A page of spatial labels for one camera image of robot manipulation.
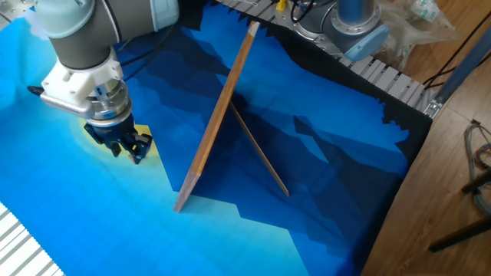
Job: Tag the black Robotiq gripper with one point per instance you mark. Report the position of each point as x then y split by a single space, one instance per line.
113 132

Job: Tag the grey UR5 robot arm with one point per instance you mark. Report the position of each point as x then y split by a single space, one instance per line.
80 42

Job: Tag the blue landscape print cloth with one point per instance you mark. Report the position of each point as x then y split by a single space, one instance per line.
96 214

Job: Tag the small yellow clip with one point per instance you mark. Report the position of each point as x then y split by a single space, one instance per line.
281 5

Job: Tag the clear plastic bag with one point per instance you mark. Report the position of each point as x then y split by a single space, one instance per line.
418 27

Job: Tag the blue aluminium profile bar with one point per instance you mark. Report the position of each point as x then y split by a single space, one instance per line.
460 73

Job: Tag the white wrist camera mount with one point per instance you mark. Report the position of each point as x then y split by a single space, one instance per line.
76 88

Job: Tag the wooden picture frame with stand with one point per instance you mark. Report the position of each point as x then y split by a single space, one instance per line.
218 111

